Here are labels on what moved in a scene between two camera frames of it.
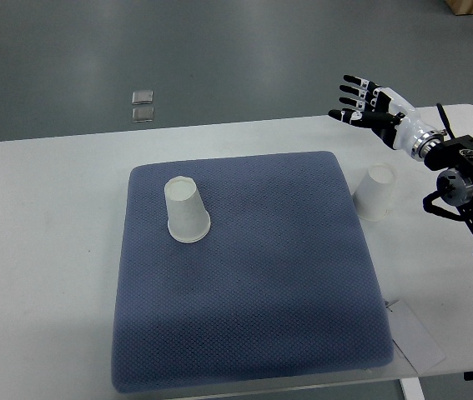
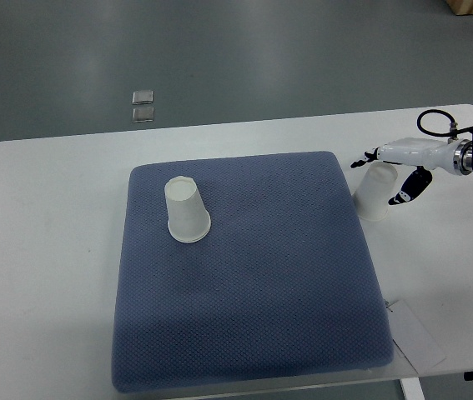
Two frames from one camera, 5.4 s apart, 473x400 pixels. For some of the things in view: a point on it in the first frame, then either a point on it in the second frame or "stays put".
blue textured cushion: [285, 283] stays put
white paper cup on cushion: [188, 218] stays put
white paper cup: [372, 197] stays put
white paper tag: [412, 338] stays put
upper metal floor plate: [143, 97] stays put
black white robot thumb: [368, 119] → [415, 182]
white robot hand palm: [411, 127] → [455, 157]
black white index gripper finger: [360, 104] → [369, 157]
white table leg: [412, 388] stays put
